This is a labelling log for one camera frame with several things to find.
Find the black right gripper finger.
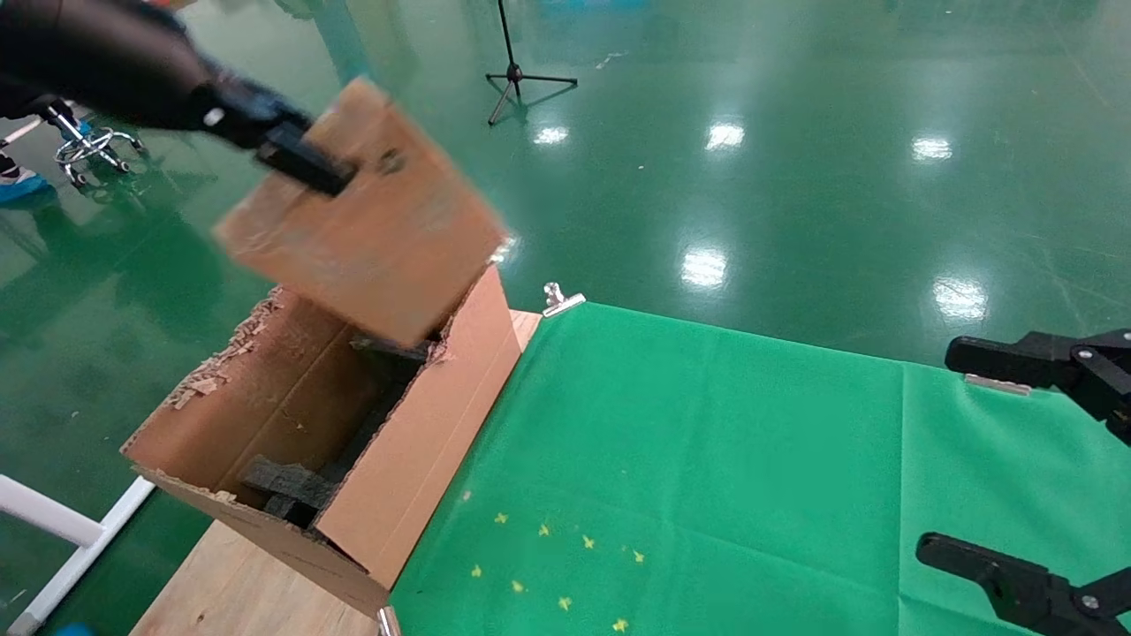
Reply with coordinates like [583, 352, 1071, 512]
[916, 532, 1131, 636]
[945, 329, 1131, 447]

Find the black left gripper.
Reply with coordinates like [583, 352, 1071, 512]
[0, 0, 356, 198]

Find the small cardboard box with hole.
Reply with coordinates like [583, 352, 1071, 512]
[214, 77, 507, 348]

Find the large open cardboard carton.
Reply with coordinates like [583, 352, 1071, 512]
[121, 261, 543, 619]

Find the rolling stool base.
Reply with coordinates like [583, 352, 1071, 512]
[39, 95, 148, 188]

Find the black tripod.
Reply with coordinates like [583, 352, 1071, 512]
[483, 0, 580, 127]

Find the person in black clothes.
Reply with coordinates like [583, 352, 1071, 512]
[0, 148, 56, 209]

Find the green table cloth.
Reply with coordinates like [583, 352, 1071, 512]
[387, 301, 1131, 636]

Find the black foam block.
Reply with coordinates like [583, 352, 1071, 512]
[239, 453, 338, 532]

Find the white table frame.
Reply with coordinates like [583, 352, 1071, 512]
[0, 475, 157, 636]

